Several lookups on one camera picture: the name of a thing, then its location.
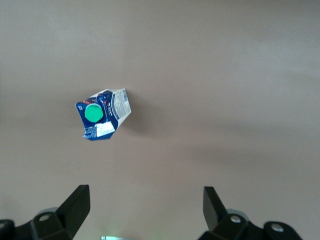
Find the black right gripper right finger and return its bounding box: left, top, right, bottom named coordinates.
left=198, top=186, right=303, bottom=240

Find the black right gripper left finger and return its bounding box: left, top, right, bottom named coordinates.
left=0, top=184, right=91, bottom=240

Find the blue white milk carton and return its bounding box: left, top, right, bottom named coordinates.
left=74, top=87, right=132, bottom=142

